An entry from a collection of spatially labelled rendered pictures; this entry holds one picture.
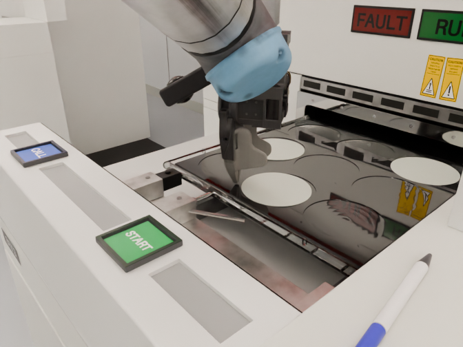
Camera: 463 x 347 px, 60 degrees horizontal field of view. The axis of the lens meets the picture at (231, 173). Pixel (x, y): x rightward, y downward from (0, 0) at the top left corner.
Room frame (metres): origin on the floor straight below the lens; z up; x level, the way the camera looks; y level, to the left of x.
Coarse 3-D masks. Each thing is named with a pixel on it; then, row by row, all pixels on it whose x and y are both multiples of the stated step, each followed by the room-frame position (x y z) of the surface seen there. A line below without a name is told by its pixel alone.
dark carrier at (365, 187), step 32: (288, 128) 0.76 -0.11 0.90; (320, 128) 0.76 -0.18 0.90; (192, 160) 0.60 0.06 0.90; (288, 160) 0.60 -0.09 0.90; (320, 160) 0.60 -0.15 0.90; (352, 160) 0.60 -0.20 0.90; (384, 160) 0.60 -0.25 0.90; (448, 160) 0.60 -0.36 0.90; (224, 192) 0.50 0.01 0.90; (320, 192) 0.49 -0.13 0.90; (352, 192) 0.49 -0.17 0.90; (384, 192) 0.50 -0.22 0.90; (416, 192) 0.50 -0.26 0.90; (448, 192) 0.49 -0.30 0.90; (288, 224) 0.41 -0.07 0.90; (320, 224) 0.41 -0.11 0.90; (352, 224) 0.41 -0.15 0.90; (384, 224) 0.41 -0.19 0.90; (352, 256) 0.35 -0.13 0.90
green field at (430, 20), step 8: (424, 16) 0.71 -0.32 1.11; (432, 16) 0.70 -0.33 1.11; (440, 16) 0.69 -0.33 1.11; (448, 16) 0.68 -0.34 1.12; (456, 16) 0.67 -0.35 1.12; (424, 24) 0.70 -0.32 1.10; (432, 24) 0.70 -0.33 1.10; (440, 24) 0.69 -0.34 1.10; (448, 24) 0.68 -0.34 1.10; (456, 24) 0.67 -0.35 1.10; (424, 32) 0.70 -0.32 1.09; (432, 32) 0.69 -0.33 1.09; (440, 32) 0.68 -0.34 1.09; (448, 32) 0.67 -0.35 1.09; (456, 32) 0.67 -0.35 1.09; (448, 40) 0.67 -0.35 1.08; (456, 40) 0.66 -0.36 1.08
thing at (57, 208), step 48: (0, 144) 0.53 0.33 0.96; (0, 192) 0.50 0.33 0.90; (48, 192) 0.39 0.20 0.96; (96, 192) 0.39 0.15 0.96; (48, 240) 0.34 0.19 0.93; (192, 240) 0.30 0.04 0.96; (96, 288) 0.25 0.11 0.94; (144, 288) 0.23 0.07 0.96; (192, 288) 0.24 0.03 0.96; (240, 288) 0.23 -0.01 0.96; (96, 336) 0.27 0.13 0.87; (144, 336) 0.19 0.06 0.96; (192, 336) 0.19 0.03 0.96; (240, 336) 0.19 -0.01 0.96
